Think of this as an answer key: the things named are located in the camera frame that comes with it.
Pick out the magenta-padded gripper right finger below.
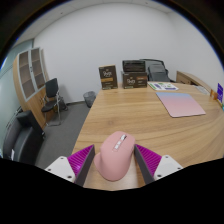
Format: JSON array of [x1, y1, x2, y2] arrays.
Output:
[[133, 143, 184, 186]]

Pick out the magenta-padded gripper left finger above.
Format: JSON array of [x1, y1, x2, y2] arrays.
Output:
[[44, 143, 96, 188]]

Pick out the pink computer mouse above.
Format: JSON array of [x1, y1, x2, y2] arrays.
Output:
[[93, 130, 137, 182]]

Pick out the pink and blue mouse pad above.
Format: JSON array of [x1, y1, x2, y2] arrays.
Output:
[[155, 91, 207, 119]]

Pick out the black leather armchair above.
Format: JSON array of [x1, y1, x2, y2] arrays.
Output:
[[2, 110, 46, 166]]

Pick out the grey waste bin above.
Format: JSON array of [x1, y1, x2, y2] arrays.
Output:
[[82, 90, 97, 109]]

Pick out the black visitor chair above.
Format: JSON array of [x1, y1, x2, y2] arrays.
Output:
[[40, 77, 69, 127]]

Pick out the printed sticker paper sheet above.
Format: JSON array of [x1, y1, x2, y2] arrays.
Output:
[[147, 81, 179, 92]]

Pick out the clear round disc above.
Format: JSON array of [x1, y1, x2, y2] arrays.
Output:
[[196, 85, 210, 95]]

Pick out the wooden shelf unit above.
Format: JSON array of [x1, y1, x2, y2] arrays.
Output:
[[12, 46, 51, 129]]

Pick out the low wooden side cabinet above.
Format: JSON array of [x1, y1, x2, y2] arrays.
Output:
[[175, 70, 213, 93]]

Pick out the purple standing card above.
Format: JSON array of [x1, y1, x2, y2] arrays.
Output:
[[215, 82, 224, 103]]

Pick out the wide brown cardboard box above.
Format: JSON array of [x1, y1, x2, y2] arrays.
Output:
[[120, 70, 149, 90]]

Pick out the grey backpack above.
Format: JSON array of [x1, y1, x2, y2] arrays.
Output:
[[147, 63, 172, 83]]

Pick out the tall brown cardboard box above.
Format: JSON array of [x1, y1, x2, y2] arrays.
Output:
[[98, 64, 119, 91]]

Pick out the black cardboard box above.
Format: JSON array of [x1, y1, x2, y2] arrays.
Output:
[[121, 59, 147, 73]]

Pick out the black mesh office chair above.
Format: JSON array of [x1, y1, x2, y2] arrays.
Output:
[[139, 58, 176, 83]]

